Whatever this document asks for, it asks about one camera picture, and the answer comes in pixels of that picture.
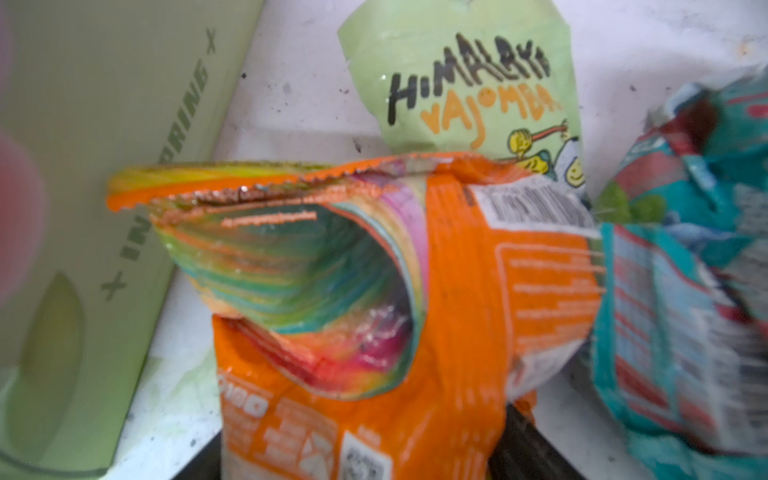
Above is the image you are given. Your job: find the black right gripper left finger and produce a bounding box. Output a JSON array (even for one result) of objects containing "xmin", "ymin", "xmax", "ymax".
[{"xmin": 173, "ymin": 432, "xmax": 222, "ymax": 480}]

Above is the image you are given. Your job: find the white paper bag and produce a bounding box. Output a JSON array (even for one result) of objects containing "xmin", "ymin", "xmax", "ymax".
[{"xmin": 1, "ymin": 1, "xmax": 262, "ymax": 479}]

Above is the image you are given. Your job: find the orange snack packet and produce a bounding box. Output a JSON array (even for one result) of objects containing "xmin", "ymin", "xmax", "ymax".
[{"xmin": 107, "ymin": 153, "xmax": 605, "ymax": 479}]

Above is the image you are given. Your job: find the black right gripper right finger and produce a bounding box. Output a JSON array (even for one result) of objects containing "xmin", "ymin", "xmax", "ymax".
[{"xmin": 488, "ymin": 405, "xmax": 585, "ymax": 480}]

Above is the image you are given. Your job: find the teal snack packet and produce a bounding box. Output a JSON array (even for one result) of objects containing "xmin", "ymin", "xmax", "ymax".
[{"xmin": 590, "ymin": 65, "xmax": 767, "ymax": 479}]

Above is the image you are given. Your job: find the light green Himalaya packet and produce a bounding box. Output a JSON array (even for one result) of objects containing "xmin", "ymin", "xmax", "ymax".
[{"xmin": 338, "ymin": 0, "xmax": 586, "ymax": 195}]

